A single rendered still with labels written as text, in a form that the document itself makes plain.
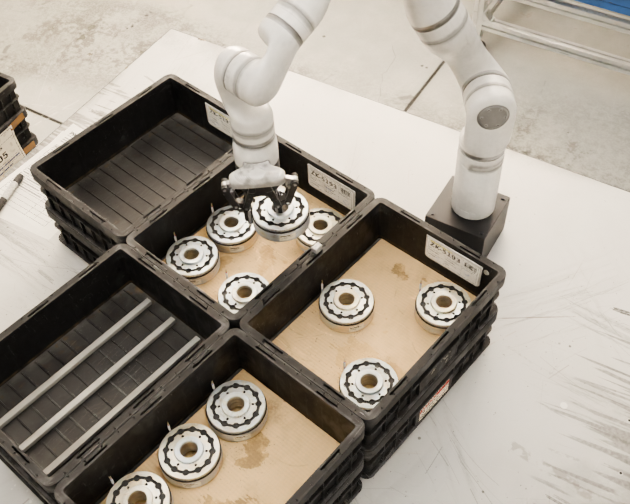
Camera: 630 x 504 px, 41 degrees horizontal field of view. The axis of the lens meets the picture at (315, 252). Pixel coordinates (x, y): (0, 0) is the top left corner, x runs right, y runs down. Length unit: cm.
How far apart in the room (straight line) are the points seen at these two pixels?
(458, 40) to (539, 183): 64
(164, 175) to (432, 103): 162
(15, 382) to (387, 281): 71
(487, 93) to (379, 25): 212
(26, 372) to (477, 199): 93
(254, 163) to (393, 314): 41
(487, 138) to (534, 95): 176
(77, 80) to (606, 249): 230
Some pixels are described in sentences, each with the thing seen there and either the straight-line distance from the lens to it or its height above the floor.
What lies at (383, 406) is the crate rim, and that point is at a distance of 139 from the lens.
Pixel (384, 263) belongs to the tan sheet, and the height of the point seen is 83.
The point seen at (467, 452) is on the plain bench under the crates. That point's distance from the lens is 162.
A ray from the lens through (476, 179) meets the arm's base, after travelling 172.
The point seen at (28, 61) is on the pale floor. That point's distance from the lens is 375.
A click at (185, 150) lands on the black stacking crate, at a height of 83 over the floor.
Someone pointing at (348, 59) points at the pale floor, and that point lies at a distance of 350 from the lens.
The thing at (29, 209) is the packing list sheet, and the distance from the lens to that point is 209.
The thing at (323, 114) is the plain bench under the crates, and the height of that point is 70.
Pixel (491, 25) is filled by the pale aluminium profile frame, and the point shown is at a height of 13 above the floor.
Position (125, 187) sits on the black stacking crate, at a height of 83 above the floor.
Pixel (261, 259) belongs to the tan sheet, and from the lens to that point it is 170.
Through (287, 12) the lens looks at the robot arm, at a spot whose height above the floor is 139.
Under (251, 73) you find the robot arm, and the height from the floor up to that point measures 134.
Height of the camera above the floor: 214
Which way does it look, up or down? 50 degrees down
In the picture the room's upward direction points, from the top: 3 degrees counter-clockwise
